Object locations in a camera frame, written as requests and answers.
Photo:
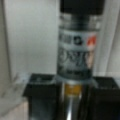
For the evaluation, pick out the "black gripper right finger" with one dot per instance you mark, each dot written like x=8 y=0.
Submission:
x=104 y=100

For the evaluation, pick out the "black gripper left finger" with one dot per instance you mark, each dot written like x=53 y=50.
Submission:
x=42 y=93

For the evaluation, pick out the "black ballpoint pen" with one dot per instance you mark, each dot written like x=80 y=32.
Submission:
x=80 y=22

